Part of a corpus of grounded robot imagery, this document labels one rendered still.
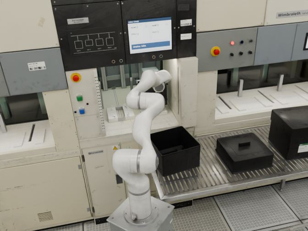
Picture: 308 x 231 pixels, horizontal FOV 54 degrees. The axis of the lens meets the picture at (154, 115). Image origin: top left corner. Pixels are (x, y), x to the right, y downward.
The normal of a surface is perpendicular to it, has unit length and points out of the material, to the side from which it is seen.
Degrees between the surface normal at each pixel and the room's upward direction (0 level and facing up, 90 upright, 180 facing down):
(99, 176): 90
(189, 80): 90
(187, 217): 0
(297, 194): 0
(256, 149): 0
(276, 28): 90
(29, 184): 90
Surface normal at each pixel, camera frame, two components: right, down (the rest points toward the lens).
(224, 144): -0.04, -0.87
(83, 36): 0.22, 0.46
